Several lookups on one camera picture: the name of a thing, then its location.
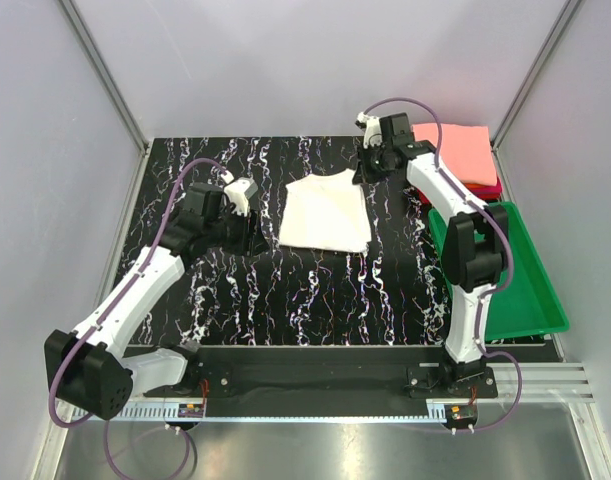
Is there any aluminium frame post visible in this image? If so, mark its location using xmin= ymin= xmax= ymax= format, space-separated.
xmin=492 ymin=0 xmax=586 ymax=149
xmin=56 ymin=0 xmax=149 ymax=154

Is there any left aluminium frame post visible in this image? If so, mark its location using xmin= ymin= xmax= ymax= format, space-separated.
xmin=56 ymin=0 xmax=149 ymax=154

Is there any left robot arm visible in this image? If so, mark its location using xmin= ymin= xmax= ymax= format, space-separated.
xmin=44 ymin=178 xmax=269 ymax=420

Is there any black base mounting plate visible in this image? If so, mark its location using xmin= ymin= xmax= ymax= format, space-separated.
xmin=150 ymin=346 xmax=498 ymax=408

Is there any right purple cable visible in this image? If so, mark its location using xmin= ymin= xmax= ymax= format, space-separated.
xmin=362 ymin=97 xmax=525 ymax=434

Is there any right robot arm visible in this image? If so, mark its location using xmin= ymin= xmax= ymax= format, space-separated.
xmin=353 ymin=112 xmax=514 ymax=397

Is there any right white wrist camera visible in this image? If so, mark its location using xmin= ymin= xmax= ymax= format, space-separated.
xmin=355 ymin=112 xmax=382 ymax=149

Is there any white slotted cable duct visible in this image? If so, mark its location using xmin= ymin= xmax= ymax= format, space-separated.
xmin=115 ymin=401 xmax=446 ymax=423

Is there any green plastic bin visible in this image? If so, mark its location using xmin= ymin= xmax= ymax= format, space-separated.
xmin=427 ymin=200 xmax=571 ymax=337

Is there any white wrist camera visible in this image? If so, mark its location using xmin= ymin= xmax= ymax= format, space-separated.
xmin=355 ymin=112 xmax=382 ymax=149
xmin=221 ymin=170 xmax=258 ymax=217

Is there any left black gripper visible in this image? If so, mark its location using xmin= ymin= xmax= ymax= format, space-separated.
xmin=205 ymin=203 xmax=270 ymax=258

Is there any aluminium front rail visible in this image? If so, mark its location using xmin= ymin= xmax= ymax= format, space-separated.
xmin=492 ymin=362 xmax=594 ymax=403

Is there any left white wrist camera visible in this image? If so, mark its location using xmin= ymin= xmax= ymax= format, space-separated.
xmin=221 ymin=170 xmax=258 ymax=217

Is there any right aluminium frame post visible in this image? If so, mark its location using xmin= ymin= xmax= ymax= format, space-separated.
xmin=492 ymin=0 xmax=586 ymax=149

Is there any white t shirt red print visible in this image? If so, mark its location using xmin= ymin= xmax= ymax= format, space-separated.
xmin=278 ymin=169 xmax=372 ymax=254

